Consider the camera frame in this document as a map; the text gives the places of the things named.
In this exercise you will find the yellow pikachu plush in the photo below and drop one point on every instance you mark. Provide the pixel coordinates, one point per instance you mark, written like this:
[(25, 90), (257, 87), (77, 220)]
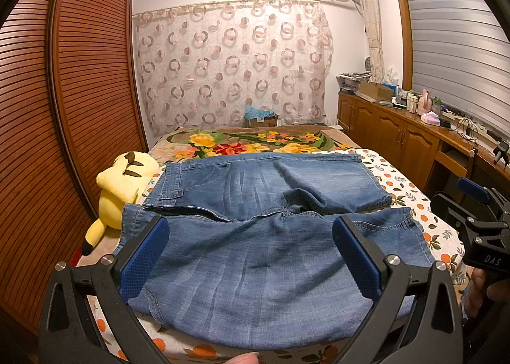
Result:
[(122, 183)]

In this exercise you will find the cardboard box blue bag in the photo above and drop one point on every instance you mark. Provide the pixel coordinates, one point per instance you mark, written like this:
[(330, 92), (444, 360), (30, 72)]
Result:
[(254, 117)]

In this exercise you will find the beige side curtain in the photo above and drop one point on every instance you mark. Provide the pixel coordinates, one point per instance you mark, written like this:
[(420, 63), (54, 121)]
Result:
[(370, 10)]

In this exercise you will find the cardboard box on cabinet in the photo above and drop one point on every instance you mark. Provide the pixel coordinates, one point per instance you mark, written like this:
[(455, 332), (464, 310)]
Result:
[(375, 91)]

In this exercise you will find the blue denim pants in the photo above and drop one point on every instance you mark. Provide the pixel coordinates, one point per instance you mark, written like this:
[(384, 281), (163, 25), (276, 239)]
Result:
[(248, 260)]

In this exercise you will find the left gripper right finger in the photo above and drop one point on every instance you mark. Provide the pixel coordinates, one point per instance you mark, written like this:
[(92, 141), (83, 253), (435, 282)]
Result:
[(414, 317)]

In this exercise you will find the person's right hand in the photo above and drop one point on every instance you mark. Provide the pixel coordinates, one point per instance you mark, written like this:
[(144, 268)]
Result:
[(479, 291)]

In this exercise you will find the floral beige blanket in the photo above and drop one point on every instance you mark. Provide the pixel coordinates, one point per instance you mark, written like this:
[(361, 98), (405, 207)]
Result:
[(186, 144)]

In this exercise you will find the wooden sideboard cabinet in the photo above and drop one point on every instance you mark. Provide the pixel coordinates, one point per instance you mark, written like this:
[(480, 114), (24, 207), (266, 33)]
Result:
[(434, 158)]

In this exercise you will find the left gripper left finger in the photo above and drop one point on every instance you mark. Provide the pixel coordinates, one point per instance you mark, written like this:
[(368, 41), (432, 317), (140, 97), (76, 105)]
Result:
[(68, 332)]

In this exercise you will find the circle pattern curtain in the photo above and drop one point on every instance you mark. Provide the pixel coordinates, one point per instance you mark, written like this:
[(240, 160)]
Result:
[(199, 65)]

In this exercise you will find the wooden louvered wardrobe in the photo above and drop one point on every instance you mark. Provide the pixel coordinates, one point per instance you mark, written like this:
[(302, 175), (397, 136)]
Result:
[(68, 108)]

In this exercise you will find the grey window blind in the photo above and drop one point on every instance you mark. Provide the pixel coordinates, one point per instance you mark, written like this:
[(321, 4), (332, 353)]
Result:
[(461, 55)]

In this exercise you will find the orange print bed quilt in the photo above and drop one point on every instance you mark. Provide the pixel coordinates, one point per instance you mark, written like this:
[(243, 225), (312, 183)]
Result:
[(441, 242)]

